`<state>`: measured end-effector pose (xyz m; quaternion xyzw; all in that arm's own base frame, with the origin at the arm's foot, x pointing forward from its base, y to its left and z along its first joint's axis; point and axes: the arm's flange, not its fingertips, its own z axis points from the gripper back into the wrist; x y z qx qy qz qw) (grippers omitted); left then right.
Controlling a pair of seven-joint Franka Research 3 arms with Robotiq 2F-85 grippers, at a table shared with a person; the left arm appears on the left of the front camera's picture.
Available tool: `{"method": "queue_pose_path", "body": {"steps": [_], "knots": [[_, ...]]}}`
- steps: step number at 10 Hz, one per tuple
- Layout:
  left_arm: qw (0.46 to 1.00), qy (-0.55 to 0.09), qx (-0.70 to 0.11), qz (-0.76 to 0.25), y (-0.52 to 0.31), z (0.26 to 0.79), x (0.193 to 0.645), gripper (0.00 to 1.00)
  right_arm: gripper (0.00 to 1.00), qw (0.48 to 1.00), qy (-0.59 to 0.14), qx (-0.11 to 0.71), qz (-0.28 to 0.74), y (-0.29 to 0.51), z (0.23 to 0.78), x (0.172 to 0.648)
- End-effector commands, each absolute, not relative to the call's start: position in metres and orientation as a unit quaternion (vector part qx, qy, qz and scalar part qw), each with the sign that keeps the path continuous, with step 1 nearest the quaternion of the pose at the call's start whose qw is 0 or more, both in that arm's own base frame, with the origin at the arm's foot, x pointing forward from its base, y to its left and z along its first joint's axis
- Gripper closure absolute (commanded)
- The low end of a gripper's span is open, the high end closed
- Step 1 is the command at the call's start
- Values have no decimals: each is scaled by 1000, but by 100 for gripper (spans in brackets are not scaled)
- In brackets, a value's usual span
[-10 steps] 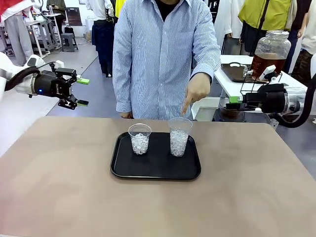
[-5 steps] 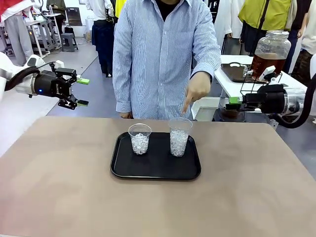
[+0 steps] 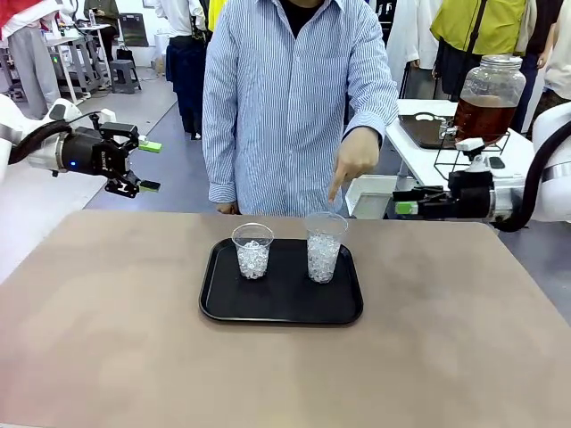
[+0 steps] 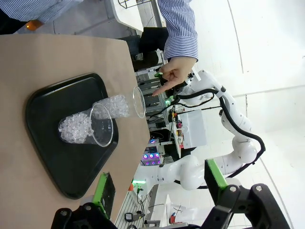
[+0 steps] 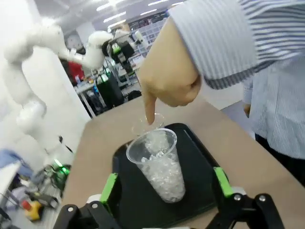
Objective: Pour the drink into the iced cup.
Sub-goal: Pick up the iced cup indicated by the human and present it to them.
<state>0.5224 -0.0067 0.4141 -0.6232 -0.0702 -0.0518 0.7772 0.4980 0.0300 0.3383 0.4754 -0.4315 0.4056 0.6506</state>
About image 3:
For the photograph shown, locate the mannequin with yellow cloth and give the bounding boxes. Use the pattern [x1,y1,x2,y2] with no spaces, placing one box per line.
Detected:
[207,0,229,32]

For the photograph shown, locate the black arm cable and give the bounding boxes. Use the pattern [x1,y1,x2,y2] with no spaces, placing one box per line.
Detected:
[7,122,75,165]
[492,119,571,234]

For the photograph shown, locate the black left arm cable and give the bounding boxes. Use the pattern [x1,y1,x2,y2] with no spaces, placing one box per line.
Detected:
[7,122,75,165]

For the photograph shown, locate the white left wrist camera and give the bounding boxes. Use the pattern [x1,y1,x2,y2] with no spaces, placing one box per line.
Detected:
[88,109,118,131]

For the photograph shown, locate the seated person in dark top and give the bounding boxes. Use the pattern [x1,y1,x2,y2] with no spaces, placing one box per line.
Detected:
[83,0,120,28]

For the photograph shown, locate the grey plastic stool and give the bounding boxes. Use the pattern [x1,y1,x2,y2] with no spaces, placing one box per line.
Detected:
[109,59,143,95]

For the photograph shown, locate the person in striped shirt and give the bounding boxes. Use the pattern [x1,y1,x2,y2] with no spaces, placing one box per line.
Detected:
[201,0,401,218]

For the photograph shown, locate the glass tea dispenser jar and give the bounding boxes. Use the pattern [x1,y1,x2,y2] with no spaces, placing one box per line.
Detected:
[439,53,527,149]

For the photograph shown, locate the black plastic serving tray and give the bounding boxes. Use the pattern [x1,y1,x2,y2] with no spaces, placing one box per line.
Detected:
[198,238,365,325]

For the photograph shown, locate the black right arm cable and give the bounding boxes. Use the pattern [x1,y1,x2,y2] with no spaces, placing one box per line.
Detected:
[492,119,571,234]

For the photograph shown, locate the person's left hand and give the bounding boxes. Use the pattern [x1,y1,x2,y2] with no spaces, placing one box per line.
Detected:
[327,128,381,208]

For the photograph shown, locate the dark brown side tray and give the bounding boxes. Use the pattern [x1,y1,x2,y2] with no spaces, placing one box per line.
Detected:
[398,112,460,151]

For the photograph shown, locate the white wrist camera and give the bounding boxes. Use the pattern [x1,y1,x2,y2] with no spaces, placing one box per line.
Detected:
[455,137,491,174]
[88,109,118,131]

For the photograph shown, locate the person in cream top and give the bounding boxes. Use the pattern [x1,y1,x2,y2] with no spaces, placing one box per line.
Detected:
[534,0,571,117]

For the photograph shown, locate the black signboard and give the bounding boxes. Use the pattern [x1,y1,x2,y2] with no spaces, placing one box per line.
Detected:
[119,12,149,48]

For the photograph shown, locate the white side table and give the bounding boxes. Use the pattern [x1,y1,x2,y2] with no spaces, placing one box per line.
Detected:
[385,98,536,202]

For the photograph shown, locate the person's right forearm striped sleeve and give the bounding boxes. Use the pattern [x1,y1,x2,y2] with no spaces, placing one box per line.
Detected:
[202,133,238,205]

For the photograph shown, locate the white workbench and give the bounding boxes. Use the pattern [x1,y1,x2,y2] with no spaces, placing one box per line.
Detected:
[44,24,112,102]

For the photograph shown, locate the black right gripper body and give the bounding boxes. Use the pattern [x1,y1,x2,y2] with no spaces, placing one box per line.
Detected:
[447,170,495,220]

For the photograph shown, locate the black wire dispenser stand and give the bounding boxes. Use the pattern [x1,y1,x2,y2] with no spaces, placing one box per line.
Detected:
[434,131,512,184]

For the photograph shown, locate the person in grey trousers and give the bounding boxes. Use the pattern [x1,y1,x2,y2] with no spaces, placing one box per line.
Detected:
[0,0,62,120]

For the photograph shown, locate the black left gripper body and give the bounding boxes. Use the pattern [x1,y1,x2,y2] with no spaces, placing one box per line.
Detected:
[60,127,131,179]

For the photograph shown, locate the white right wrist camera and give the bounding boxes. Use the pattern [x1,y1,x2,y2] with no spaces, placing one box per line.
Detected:
[455,137,491,174]

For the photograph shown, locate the short clear iced cup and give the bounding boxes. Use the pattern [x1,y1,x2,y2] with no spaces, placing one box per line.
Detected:
[231,222,275,281]

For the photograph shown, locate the mannequin white shirt navy skirt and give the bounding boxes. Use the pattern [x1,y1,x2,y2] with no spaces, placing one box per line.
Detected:
[154,0,209,140]

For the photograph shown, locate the tall clear iced cup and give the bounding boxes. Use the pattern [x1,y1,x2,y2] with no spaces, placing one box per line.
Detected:
[305,212,349,284]

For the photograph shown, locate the person's left forearm striped sleeve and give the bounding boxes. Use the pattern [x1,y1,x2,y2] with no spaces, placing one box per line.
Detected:
[343,82,401,144]

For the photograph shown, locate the white waste bin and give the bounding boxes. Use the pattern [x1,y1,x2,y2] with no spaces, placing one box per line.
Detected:
[344,174,399,220]

